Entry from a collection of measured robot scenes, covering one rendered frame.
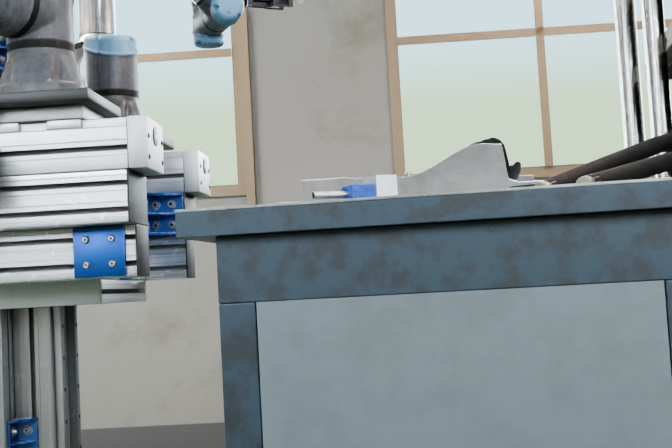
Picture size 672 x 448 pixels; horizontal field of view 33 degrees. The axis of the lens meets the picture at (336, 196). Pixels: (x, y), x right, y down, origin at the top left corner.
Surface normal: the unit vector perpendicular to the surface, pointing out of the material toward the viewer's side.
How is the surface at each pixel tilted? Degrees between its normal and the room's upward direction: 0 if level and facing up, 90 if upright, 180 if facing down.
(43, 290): 90
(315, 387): 90
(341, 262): 90
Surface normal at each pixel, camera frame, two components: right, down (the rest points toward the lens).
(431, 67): -0.06, -0.08
